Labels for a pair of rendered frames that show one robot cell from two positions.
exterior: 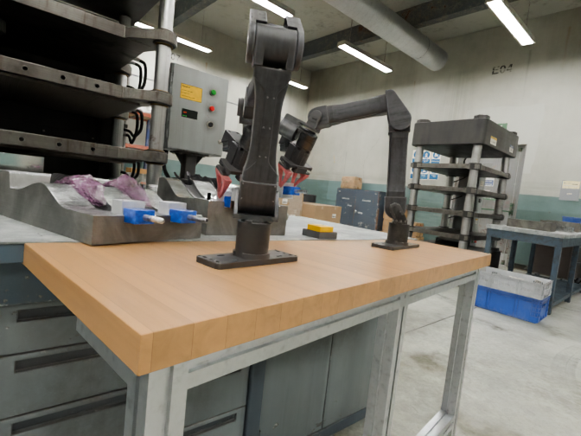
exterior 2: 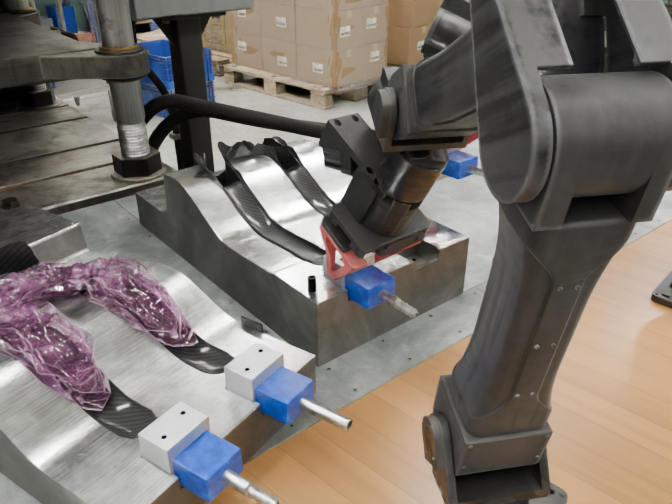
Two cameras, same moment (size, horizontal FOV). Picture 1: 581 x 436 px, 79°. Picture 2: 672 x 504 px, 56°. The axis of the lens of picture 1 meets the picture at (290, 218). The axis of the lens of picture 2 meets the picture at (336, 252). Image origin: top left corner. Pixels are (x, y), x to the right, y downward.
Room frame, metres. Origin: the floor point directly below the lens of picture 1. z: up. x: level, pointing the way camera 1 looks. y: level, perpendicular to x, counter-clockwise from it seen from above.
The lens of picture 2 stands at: (0.31, 0.18, 1.28)
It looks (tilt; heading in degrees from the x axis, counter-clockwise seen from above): 28 degrees down; 1
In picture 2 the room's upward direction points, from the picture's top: straight up
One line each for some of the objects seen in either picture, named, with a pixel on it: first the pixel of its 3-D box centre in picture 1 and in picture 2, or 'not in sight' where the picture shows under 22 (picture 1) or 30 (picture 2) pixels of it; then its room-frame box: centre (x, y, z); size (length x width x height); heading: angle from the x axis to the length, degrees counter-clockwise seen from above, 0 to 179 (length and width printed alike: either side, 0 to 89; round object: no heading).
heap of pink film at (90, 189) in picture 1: (98, 185); (65, 304); (0.88, 0.48, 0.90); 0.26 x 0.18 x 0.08; 57
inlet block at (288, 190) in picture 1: (293, 190); (463, 166); (1.21, 0.00, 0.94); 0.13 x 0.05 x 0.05; 40
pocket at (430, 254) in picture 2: not in sight; (413, 261); (1.03, 0.09, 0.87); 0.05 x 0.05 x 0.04; 40
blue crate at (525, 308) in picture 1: (507, 299); not in sight; (3.41, -2.19, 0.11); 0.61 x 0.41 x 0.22; 42
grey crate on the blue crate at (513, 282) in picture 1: (510, 281); not in sight; (3.41, -2.19, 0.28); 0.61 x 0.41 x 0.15; 42
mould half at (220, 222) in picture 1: (209, 202); (284, 216); (1.17, 0.27, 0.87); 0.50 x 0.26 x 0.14; 40
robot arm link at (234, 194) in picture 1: (254, 205); (484, 452); (0.67, 0.07, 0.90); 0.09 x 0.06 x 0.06; 101
